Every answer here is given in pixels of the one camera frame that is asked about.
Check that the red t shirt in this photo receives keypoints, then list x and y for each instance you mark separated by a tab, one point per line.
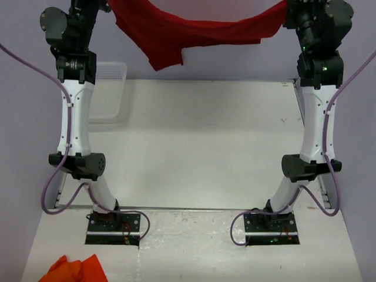
162	36

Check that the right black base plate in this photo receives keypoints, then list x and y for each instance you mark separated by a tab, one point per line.
262	230

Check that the white plastic basket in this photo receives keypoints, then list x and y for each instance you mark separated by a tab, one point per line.
108	94

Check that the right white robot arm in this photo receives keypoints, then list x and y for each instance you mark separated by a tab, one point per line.
320	27

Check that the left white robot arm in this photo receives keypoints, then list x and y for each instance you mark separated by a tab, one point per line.
68	35

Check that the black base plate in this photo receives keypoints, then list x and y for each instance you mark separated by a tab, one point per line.
262	230
117	229

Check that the orange cloth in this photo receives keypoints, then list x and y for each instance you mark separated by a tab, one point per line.
63	270

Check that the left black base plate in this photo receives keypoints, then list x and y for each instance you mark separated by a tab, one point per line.
117	229

